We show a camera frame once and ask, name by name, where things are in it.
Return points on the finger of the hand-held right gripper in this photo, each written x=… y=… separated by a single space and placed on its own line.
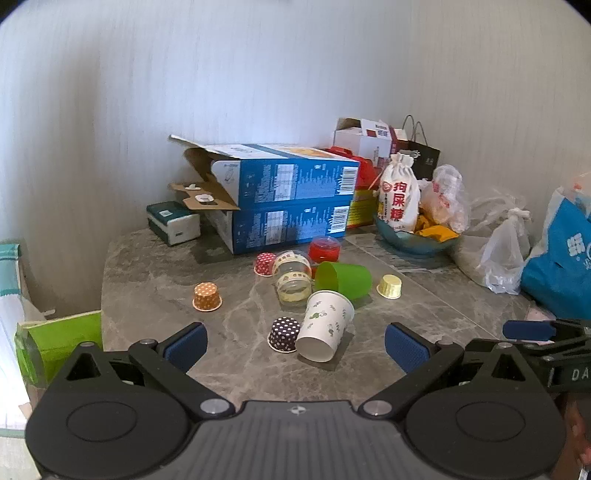
x=526 y=329

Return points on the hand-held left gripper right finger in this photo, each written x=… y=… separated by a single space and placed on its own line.
x=407 y=347

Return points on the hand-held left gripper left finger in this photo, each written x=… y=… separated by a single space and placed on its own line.
x=187 y=344

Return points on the orange polka dot paper cup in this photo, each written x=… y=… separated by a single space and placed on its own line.
x=206 y=297

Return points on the yellow paper cup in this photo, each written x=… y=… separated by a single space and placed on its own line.
x=389 y=286

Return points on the white printed paper cup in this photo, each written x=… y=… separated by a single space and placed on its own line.
x=323 y=323

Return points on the green plastic cup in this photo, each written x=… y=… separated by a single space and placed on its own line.
x=346 y=278

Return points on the purple polka dot paper cup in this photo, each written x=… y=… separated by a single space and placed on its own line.
x=284 y=334

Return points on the red polka dot paper cup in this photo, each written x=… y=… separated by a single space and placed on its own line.
x=264 y=264

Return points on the clear glass cup with band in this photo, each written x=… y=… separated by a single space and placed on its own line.
x=294 y=288

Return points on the clear labelled plastic cup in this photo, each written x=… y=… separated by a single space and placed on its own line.
x=292 y=262

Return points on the person's right hand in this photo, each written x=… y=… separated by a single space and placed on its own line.
x=577 y=434

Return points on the blue plastic bag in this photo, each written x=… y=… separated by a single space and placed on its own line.
x=558 y=263

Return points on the white plastic bag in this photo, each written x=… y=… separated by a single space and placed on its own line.
x=498 y=249

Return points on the blue glass bowl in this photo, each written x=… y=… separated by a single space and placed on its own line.
x=411 y=243

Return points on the orange snack packet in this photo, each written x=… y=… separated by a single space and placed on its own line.
x=436 y=232

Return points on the green white tissue pack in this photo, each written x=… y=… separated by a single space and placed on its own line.
x=173 y=222

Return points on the red plastic jar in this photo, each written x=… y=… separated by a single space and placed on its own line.
x=324 y=250

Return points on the yellow red box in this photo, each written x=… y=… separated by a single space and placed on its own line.
x=362 y=210

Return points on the blue cardboard box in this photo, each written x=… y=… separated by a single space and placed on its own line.
x=286 y=228

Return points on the clear plastic snack bag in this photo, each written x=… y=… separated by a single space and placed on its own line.
x=443 y=198

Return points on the black paper shopping bag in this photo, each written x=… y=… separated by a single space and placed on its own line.
x=427 y=159

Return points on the teal white packet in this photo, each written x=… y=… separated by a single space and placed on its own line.
x=9 y=267

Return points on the blue cardboard box open flaps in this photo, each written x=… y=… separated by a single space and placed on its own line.
x=286 y=177

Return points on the white red carton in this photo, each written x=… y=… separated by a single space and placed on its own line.
x=364 y=136

